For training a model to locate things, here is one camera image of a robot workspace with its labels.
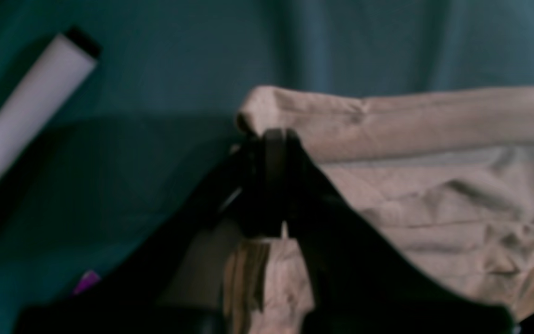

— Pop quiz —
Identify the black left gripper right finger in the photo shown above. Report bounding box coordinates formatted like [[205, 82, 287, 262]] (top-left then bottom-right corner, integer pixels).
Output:
[[283, 129, 517, 334]]

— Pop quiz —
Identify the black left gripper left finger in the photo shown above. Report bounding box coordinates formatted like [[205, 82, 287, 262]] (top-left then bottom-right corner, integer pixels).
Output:
[[14, 131, 276, 334]]

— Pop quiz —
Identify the beige T-shirt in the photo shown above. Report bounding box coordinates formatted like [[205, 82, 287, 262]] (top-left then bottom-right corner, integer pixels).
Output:
[[237, 86, 534, 334]]

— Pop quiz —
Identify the white marker black cap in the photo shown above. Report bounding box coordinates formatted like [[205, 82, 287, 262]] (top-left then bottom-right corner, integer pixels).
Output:
[[0, 27, 102, 179]]

